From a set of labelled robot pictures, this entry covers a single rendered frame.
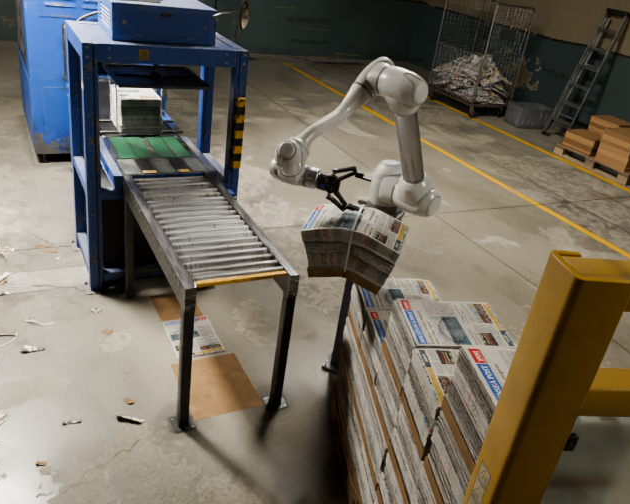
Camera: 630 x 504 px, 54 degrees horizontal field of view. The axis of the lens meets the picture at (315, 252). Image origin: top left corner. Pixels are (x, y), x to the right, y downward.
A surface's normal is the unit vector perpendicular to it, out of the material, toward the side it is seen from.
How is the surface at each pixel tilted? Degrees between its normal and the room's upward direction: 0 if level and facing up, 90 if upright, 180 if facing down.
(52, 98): 90
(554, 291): 90
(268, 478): 0
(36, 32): 90
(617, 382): 0
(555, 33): 90
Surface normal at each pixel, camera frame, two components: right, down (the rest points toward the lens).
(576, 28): -0.89, 0.10
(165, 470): 0.14, -0.88
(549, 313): -0.98, -0.07
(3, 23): 0.44, 0.47
